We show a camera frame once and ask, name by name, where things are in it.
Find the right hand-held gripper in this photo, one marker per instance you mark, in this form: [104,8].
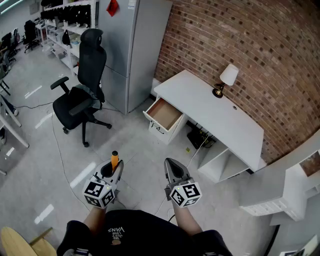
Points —
[185,193]

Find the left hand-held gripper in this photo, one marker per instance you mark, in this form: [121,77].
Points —
[98,192]

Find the orange screwdriver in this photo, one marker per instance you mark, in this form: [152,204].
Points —
[114,161]

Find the white drawer with brown inside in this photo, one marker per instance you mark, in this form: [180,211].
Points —
[163,113]

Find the person's right forearm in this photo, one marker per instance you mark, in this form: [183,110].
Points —
[186,220]

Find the person's left forearm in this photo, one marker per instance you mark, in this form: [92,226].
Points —
[96,220]

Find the yellow tag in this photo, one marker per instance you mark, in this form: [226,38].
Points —
[188,149]

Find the person's black t-shirt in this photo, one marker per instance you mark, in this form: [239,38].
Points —
[140,232]

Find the white desk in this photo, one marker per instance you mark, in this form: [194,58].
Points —
[200,105]

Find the grey-green jacket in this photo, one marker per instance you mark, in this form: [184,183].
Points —
[93,96]

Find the black office chair with headrest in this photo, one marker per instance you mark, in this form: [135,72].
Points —
[91,62]

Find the white shade table lamp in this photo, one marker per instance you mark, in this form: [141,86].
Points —
[228,73]

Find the wooden stool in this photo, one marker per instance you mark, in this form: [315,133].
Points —
[15,243]

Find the grey refrigerator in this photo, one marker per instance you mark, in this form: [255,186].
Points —
[120,50]

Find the black hanging bag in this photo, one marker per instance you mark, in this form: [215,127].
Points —
[66,37]

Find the white shelving rack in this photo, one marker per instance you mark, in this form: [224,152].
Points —
[75,30]

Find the row of black shelf items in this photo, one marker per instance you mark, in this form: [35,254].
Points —
[72,15]

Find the red paper sign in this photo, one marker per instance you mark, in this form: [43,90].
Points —
[112,7]

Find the white label sticker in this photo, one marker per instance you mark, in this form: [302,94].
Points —
[131,4]

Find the white table frame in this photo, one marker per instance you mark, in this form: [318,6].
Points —
[12,132]

